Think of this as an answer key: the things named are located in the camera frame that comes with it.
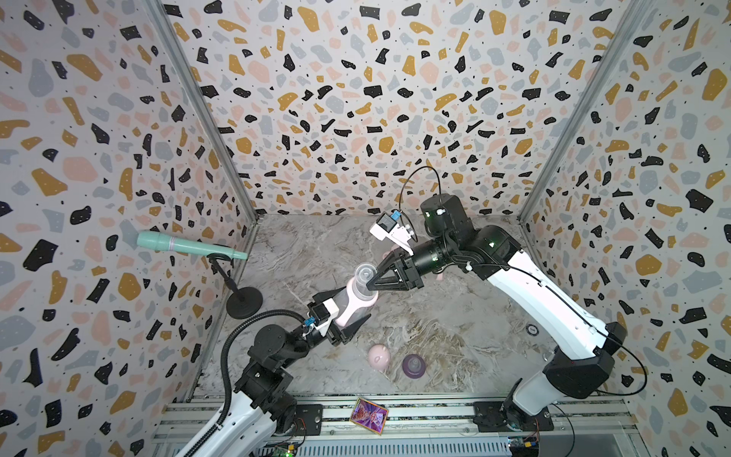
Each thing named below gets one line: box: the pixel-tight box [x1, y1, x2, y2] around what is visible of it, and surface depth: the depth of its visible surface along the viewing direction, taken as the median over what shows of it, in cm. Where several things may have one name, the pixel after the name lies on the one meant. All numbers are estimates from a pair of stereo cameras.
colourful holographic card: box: [349, 397, 390, 437], surface depth 75 cm
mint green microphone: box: [137, 230, 249, 260], surface depth 69 cm
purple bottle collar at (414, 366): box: [401, 354, 427, 379], surface depth 83 cm
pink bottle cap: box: [368, 343, 391, 372], surface depth 83 cm
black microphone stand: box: [207, 253, 263, 319], surface depth 96 cm
